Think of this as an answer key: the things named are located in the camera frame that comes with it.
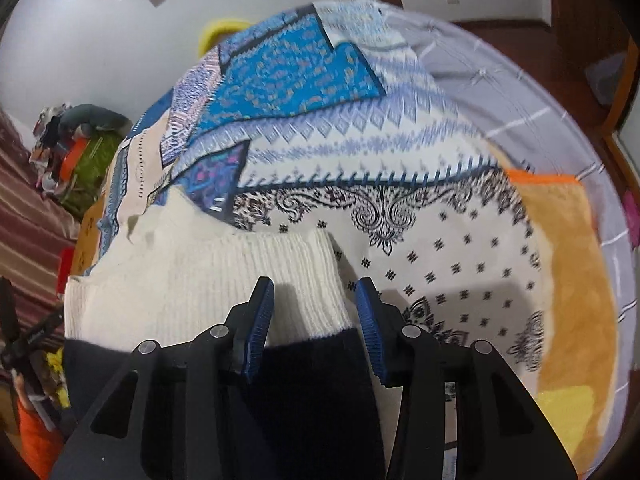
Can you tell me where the white and black fuzzy sweater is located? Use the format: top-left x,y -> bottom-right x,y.
63,188 -> 385,479

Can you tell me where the orange left sleeve forearm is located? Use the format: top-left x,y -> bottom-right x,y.
17,400 -> 64,480

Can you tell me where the person's left hand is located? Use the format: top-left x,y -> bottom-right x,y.
13,374 -> 34,411

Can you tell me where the striped maroon curtain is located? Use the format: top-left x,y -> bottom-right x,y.
0,114 -> 79,328

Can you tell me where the wooden bedside table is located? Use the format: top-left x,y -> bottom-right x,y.
70,194 -> 105,275

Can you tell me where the orange yellow fleece blanket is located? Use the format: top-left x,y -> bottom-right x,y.
506,169 -> 618,478

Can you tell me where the green camouflage bag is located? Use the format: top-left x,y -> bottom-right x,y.
58,132 -> 122,220

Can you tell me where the orange box on pile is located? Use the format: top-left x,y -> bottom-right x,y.
58,138 -> 89,182

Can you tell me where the pink slipper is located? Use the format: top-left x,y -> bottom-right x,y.
623,190 -> 640,248

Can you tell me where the grey checked bed sheet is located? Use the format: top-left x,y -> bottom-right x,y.
386,6 -> 639,479

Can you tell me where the blue patchwork quilt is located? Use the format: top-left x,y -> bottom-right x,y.
96,0 -> 544,393

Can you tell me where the yellow curved headboard tube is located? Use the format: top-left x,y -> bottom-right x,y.
198,18 -> 250,58

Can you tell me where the brown wooden door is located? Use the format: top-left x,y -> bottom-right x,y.
544,0 -> 640,201

